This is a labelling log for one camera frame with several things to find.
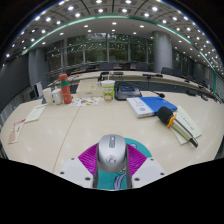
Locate white booklet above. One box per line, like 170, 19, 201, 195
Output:
169, 105, 203, 146

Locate black conference device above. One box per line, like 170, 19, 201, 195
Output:
114, 82, 143, 101

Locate red and white leaflet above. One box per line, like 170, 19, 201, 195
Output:
7, 118, 27, 145

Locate dark office chairs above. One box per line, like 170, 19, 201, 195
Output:
66, 61, 214, 101

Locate ceiling lights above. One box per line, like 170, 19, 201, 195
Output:
4, 0, 224, 73

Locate white paper pad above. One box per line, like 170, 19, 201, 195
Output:
24, 104, 48, 124

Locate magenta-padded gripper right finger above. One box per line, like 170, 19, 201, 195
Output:
124, 143, 167, 189

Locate green printed paper cup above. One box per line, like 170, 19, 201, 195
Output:
100, 79, 116, 102

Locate tall white cup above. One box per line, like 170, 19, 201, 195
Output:
42, 87, 54, 106

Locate red bottle with green band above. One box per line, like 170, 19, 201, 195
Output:
58, 73, 73, 105

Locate blue and white book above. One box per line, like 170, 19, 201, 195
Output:
126, 96, 178, 119

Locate round teal cartoon mouse pad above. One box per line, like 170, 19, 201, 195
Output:
96, 137, 153, 191

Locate silver grey computer mouse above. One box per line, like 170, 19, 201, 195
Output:
96, 133, 128, 174

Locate colourful flyer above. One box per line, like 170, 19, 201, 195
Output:
69, 96, 101, 108

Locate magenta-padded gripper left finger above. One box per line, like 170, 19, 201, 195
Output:
54, 143, 100, 189

